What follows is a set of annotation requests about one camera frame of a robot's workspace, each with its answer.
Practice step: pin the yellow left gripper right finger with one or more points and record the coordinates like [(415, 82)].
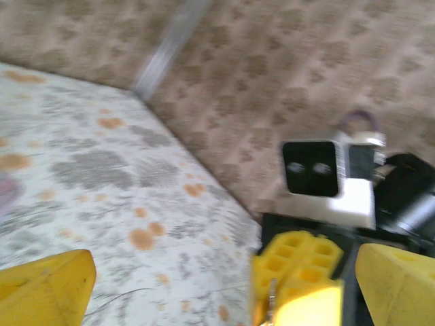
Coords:
[(401, 292)]

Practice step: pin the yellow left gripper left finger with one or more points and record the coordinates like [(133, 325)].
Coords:
[(44, 292)]

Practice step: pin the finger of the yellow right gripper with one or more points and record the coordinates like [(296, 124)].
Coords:
[(292, 251), (309, 305)]

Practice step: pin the silver key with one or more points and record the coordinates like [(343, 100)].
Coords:
[(271, 302)]

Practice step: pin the floral patterned tablecloth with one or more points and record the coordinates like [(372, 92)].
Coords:
[(102, 176)]

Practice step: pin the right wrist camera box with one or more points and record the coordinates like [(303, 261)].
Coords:
[(309, 169)]

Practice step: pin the aluminium frame post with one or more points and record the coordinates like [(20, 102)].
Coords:
[(170, 47)]

